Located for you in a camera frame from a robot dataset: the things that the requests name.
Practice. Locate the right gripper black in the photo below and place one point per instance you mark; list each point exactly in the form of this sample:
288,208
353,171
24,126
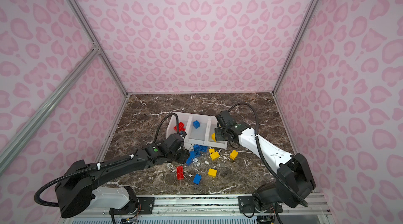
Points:
218,137

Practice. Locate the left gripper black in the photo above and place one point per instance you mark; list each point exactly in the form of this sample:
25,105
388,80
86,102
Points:
186,154

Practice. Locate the blue lego brick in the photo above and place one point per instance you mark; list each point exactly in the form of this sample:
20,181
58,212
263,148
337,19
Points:
197,179
196,124
194,153
189,161
200,148

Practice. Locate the long red lego brick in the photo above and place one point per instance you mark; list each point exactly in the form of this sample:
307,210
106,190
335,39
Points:
181,127
180,173

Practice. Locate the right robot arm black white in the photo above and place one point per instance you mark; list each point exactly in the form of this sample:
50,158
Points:
294,179

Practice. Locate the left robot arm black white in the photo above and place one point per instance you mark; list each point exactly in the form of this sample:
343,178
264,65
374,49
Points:
80,189

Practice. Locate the white three-compartment bin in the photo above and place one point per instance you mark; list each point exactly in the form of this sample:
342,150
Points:
202,135

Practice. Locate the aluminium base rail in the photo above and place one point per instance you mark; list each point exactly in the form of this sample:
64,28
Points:
198,209

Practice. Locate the aluminium frame strut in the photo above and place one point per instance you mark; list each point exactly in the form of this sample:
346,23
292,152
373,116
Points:
22,137

